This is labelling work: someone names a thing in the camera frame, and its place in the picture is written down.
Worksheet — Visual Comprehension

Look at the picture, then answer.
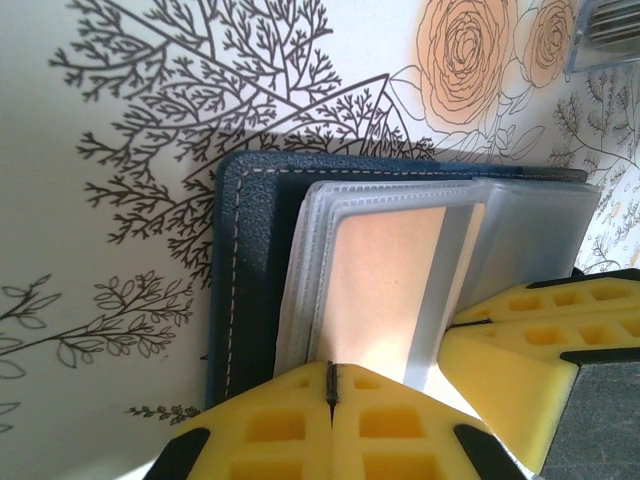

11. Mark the blue card holder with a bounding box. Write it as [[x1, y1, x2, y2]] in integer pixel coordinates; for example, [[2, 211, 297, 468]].
[[204, 149, 599, 416]]

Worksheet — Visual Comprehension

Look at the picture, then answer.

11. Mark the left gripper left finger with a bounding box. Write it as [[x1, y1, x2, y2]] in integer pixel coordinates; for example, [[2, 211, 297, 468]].
[[148, 359, 335, 480]]

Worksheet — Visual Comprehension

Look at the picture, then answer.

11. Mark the plain tan card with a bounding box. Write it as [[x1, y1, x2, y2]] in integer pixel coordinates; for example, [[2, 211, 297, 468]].
[[324, 204, 451, 389]]

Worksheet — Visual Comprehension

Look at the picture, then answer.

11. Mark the clear acrylic card stand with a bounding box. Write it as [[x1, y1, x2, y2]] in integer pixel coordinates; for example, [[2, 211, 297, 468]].
[[563, 0, 640, 77]]

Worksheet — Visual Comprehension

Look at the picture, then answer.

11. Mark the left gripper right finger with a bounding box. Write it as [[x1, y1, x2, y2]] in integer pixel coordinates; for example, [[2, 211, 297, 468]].
[[330, 362, 535, 480]]

